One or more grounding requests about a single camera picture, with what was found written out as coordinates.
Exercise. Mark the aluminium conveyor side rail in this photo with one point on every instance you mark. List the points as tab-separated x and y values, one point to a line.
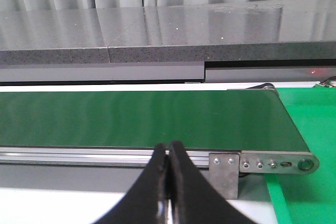
105	157

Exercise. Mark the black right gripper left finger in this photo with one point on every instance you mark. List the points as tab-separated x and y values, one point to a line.
145	201

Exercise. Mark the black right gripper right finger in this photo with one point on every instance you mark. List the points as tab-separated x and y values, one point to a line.
193	199

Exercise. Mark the conveyor end roller plate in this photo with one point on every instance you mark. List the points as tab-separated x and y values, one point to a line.
278	162

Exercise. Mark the steel conveyor mounting bracket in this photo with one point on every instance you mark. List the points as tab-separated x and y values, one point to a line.
224	173

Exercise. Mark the green conveyor belt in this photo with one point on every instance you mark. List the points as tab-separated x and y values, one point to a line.
254	120

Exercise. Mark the grey stone counter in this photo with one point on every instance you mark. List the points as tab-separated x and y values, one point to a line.
275	41

